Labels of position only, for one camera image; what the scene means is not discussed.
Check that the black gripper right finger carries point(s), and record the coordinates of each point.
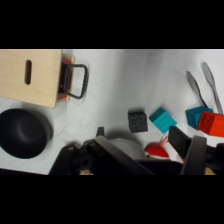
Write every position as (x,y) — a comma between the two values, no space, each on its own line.
(195,156)

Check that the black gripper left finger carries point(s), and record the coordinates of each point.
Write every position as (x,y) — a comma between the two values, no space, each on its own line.
(116,153)

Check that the light wooden drawer box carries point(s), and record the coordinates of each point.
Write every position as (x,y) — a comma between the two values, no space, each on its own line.
(43,78)

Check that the grey bowl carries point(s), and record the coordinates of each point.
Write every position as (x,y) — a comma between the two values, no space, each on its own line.
(130,149)

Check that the orange toy block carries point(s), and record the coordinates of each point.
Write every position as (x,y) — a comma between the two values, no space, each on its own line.
(211,124)

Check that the dark grey cube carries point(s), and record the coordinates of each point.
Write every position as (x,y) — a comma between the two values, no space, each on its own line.
(137,121)

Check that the red and white plush toy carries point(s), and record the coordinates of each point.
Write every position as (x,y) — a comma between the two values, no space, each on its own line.
(155,152)

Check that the blue toy block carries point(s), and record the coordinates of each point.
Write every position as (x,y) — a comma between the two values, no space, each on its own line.
(194,116)

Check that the teal toy block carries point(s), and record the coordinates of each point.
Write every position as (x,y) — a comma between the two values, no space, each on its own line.
(162,120)

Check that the silver metal utensil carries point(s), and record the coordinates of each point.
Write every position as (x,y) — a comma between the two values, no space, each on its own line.
(210,80)
(194,85)

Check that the black bowl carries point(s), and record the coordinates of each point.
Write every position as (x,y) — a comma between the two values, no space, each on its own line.
(23,133)

